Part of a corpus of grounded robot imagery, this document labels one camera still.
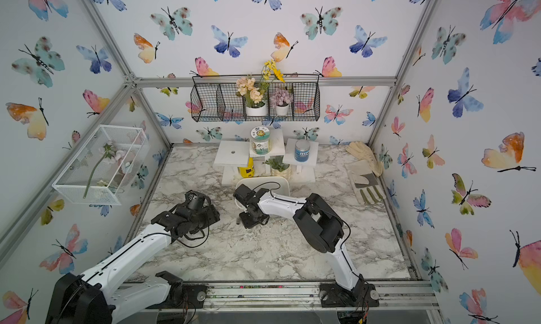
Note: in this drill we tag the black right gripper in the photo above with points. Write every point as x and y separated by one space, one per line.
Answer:
246 224

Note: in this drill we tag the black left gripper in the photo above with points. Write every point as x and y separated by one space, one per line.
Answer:
213 215

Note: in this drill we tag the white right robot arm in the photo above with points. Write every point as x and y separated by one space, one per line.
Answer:
323 230

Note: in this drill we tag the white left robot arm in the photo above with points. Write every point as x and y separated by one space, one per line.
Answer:
95 295

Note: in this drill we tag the white storage box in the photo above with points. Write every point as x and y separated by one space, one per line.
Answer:
277 186

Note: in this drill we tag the yellow bottle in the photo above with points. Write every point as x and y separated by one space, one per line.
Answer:
248 170

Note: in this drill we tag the small succulent pot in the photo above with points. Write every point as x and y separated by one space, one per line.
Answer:
278 167

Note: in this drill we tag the white display stand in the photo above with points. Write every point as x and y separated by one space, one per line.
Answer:
232 155

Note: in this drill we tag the blue can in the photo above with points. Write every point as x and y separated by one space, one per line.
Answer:
301 150

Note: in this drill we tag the green lidded jar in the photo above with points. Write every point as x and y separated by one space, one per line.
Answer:
260 137

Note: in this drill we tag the pink artificial rose stem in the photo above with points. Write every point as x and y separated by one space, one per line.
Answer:
111 157

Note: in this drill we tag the grey patterned work glove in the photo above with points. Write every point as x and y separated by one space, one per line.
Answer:
365 183

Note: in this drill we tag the purple flowers white pot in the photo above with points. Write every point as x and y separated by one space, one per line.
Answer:
281 100

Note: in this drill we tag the beige flowers white pot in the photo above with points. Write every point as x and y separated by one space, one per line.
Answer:
255 96

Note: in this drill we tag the beige work glove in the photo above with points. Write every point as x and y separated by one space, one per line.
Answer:
364 153

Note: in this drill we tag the yellow artificial flower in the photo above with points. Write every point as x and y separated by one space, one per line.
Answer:
271 71

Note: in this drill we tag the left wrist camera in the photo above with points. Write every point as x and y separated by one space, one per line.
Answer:
196 201

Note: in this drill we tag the white mesh wall basket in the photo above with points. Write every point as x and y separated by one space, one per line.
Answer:
131 172

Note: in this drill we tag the black wire wall basket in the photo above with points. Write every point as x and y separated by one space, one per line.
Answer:
214 99

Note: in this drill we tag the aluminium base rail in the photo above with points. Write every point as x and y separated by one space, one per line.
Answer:
385 295

